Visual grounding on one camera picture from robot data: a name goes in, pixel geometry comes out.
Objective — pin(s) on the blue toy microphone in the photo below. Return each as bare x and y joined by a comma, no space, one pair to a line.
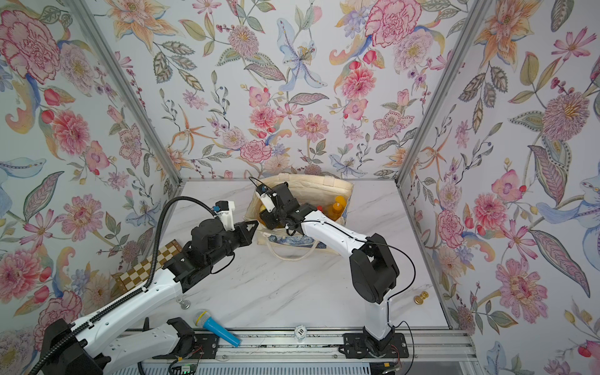
205,321

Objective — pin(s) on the cream canvas shopping bag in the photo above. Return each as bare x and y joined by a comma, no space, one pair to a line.
315,190

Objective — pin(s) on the small brass weight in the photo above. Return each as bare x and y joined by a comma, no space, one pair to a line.
421,298

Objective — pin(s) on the large orange dish soap bottle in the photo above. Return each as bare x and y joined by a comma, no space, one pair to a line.
337,209

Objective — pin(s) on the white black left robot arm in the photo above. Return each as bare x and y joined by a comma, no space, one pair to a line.
94,345

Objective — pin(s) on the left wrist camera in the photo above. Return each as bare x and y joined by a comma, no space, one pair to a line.
225,213

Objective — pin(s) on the green circuit board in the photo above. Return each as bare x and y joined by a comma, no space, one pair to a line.
182,369

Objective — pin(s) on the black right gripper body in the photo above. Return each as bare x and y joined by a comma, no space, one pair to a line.
275,220

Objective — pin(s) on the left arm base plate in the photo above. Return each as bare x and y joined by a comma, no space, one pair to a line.
202,346

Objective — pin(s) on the aluminium rail frame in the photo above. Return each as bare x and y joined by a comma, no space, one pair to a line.
321,346

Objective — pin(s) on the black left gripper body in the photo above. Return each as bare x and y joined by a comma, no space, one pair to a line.
228,246

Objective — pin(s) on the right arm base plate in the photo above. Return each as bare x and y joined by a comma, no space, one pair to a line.
363,346

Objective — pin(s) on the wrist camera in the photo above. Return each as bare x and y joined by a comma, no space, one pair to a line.
225,213
263,193

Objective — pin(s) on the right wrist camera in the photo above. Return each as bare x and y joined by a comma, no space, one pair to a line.
263,193

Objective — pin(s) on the wooden checkerboard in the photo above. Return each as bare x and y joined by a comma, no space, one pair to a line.
140,272

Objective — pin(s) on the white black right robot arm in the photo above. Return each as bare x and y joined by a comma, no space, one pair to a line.
373,269

